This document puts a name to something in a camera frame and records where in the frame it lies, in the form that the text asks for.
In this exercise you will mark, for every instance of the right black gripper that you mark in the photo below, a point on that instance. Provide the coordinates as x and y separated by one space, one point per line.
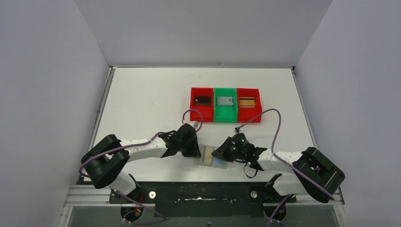
222 152

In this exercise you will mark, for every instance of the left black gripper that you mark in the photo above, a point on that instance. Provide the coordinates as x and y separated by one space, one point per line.
190 145

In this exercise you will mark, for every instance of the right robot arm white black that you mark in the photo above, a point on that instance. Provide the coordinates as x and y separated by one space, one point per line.
308 171

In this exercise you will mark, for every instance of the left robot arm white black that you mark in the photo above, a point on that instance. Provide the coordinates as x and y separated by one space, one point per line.
104 163

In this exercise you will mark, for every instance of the gold striped card in holder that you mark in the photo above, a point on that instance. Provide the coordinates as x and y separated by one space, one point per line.
206 155

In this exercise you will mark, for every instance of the black credit card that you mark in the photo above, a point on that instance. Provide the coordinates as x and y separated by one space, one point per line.
202 101

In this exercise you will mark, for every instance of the silver credit card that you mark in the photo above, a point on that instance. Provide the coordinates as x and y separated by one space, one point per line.
225 101

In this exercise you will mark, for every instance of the gold credit card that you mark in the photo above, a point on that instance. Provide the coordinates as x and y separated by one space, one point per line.
247 102

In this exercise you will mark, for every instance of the green plastic bin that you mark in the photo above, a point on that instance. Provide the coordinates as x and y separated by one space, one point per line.
226 106

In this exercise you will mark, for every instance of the left red plastic bin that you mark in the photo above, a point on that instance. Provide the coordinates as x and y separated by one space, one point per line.
207 112

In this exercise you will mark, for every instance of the red plastic bin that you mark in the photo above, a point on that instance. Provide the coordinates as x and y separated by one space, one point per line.
246 114
207 112

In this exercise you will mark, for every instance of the right red plastic bin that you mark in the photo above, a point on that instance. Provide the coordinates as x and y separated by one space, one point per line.
246 114

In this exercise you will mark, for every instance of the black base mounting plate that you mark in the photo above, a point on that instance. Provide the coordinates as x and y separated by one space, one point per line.
201 200

